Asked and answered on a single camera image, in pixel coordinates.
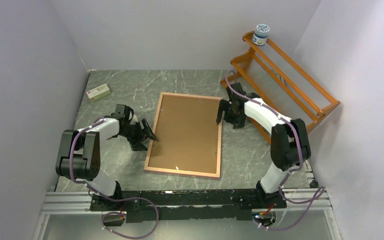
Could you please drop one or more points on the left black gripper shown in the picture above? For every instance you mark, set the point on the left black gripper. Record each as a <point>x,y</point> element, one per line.
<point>140,137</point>

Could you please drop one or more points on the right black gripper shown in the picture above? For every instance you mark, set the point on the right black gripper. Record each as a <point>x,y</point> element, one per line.
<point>224,105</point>

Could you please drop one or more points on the brown frame backing board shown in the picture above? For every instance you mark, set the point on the brown frame backing board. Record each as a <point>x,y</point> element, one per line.
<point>185,136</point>

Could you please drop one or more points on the copper wooden picture frame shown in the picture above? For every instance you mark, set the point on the copper wooden picture frame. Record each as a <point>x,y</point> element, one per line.
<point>182,173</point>

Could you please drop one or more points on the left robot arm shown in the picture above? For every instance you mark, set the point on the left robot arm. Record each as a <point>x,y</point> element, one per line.
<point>79,153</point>

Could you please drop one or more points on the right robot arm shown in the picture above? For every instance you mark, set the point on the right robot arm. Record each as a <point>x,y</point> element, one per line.
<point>289,143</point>

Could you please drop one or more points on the orange wooden rack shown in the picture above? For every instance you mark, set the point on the orange wooden rack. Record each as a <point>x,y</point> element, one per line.
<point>282,83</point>

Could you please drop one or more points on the small white red box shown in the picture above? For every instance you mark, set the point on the small white red box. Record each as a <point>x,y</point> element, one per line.
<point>98,92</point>

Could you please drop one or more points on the white blue jar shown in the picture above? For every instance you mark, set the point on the white blue jar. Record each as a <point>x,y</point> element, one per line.
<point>261,34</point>

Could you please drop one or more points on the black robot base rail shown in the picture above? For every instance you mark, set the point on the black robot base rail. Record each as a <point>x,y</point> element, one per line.
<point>204,204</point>

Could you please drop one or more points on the aluminium extrusion rail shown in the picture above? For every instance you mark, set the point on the aluminium extrusion rail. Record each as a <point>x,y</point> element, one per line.
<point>77,203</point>

